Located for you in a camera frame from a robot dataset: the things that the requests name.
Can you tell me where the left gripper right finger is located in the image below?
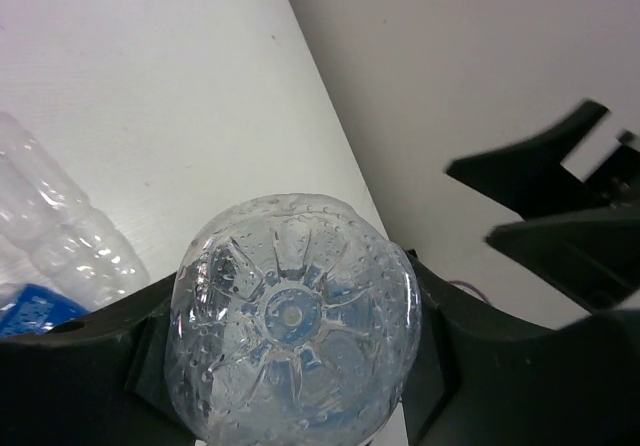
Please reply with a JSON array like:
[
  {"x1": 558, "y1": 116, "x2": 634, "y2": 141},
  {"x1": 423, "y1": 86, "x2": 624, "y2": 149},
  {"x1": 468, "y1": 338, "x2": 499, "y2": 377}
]
[{"x1": 402, "y1": 259, "x2": 639, "y2": 445}]

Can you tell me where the blue-label bottle white cap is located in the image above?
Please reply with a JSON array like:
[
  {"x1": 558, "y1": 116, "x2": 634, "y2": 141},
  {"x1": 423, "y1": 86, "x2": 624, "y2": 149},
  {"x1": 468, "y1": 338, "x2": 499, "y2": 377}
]
[{"x1": 0, "y1": 283, "x2": 89, "y2": 338}]

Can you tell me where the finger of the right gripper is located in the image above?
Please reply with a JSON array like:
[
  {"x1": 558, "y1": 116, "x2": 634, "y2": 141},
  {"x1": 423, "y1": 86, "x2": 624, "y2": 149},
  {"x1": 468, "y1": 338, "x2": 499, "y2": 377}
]
[
  {"x1": 446, "y1": 99, "x2": 609, "y2": 220},
  {"x1": 486, "y1": 205, "x2": 639, "y2": 311}
]

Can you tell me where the clear bottle blue-white cap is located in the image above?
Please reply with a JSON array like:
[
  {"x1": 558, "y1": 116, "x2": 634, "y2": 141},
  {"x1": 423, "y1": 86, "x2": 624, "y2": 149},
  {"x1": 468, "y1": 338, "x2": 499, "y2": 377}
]
[{"x1": 1, "y1": 112, "x2": 150, "y2": 311}]

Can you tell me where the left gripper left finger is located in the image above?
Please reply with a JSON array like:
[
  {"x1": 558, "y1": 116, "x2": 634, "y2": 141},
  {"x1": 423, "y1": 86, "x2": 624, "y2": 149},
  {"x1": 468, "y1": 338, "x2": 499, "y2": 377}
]
[{"x1": 1, "y1": 276, "x2": 196, "y2": 445}]

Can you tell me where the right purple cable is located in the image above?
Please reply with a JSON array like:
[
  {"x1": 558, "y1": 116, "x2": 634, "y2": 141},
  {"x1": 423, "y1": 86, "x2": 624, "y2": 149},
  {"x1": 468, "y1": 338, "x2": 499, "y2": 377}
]
[{"x1": 449, "y1": 278, "x2": 494, "y2": 305}]

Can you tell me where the blue-label plastic bottle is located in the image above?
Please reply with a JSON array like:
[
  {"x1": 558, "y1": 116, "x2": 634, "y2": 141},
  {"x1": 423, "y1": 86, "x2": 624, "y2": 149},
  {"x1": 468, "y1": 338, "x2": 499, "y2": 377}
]
[{"x1": 164, "y1": 194, "x2": 421, "y2": 445}]

